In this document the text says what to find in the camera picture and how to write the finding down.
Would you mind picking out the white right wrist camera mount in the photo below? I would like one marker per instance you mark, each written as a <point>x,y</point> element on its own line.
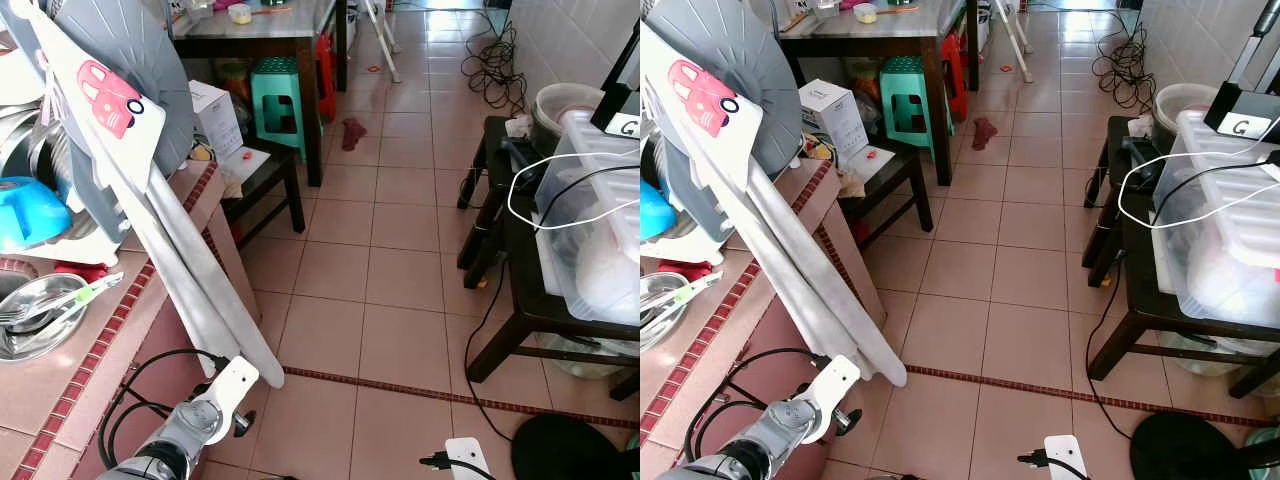
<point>1066,458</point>
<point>468,458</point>

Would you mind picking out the dark red cloth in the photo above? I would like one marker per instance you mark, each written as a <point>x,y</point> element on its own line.
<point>353,133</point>
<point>984,133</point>

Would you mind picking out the dark wooden dining table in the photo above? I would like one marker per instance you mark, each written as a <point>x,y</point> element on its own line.
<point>860,45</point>
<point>240,47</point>

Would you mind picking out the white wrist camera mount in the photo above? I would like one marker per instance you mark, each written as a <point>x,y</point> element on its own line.
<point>835,385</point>
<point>232,385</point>
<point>468,458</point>
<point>1066,458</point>

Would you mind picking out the low dark wooden stool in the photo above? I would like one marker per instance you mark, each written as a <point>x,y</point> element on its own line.
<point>265,175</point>
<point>890,175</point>

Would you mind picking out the red plastic stool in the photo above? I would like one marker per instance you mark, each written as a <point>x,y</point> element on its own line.
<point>955,75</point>
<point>326,80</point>

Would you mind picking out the white cardboard box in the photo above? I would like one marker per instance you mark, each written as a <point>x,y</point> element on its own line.
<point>215,115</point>
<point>830,115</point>

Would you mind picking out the grey ribbed plastic cover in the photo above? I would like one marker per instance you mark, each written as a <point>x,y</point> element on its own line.
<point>730,40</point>
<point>130,40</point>

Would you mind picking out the white dish rack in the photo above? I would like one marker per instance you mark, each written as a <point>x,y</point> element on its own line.
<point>700,248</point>
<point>90,245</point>

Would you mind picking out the green and white plastic tub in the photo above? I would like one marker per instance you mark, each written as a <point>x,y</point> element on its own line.
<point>1265,455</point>

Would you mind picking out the small white bowl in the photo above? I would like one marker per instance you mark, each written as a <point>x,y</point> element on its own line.
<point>240,13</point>
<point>865,13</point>

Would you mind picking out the blue plastic bowl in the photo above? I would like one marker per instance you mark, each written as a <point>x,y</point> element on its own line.
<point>30,215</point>
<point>655,212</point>

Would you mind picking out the green plastic stool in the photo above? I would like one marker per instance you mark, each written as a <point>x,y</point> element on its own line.
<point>280,75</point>
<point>905,72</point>

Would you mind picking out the white folding stand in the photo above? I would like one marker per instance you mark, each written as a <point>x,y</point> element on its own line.
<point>385,45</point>
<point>1015,40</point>

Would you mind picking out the steel cooking pot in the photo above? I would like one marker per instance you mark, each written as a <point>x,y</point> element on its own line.
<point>650,165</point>
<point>20,140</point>

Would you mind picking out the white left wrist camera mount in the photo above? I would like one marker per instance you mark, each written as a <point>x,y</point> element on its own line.
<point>835,385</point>
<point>232,385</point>

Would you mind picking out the clear plastic storage box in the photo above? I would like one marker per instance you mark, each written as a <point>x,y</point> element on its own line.
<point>590,250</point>
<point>1210,270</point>

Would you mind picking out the white round pot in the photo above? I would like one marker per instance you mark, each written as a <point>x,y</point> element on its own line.
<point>560,105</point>
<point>1175,105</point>

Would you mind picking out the shallow steel bowl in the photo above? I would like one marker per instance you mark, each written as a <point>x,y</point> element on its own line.
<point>35,340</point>
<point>660,300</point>

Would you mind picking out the grey apron with pink print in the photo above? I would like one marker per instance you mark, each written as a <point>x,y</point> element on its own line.
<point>190,270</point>
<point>800,270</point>

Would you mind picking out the black round fan base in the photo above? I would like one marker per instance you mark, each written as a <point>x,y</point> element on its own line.
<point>1190,450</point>
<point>570,450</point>

